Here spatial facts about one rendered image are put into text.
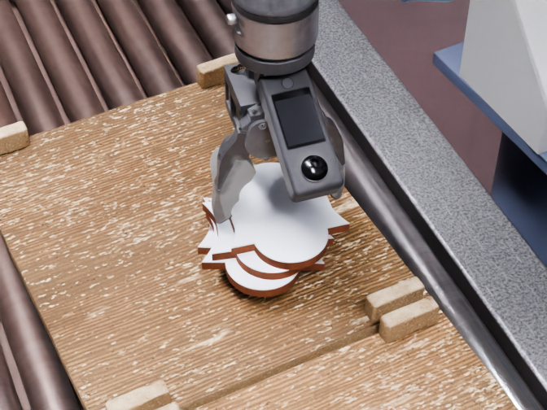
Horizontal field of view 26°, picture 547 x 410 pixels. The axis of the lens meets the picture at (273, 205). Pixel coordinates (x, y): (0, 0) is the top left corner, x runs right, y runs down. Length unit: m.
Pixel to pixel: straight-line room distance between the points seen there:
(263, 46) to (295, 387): 0.32
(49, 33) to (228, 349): 0.56
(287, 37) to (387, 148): 0.38
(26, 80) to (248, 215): 0.41
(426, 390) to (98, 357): 0.31
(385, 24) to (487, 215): 1.79
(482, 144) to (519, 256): 1.49
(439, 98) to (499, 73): 1.39
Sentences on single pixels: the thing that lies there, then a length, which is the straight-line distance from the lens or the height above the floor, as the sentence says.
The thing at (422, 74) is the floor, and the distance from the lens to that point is 2.90.
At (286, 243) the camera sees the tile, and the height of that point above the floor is 1.00.
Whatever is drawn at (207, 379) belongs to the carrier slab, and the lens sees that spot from 1.11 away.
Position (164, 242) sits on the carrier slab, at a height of 0.94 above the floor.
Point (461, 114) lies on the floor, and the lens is 2.80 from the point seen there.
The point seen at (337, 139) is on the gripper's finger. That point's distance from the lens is 1.12.
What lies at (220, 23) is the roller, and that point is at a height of 0.92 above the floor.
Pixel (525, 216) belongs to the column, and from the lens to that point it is 1.62.
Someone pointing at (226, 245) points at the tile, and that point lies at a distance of 1.15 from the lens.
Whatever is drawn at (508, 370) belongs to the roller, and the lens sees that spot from 1.16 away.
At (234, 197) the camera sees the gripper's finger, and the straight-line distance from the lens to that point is 1.13.
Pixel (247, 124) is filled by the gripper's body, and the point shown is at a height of 1.12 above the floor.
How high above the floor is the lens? 1.84
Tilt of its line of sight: 46 degrees down
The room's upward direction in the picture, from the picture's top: straight up
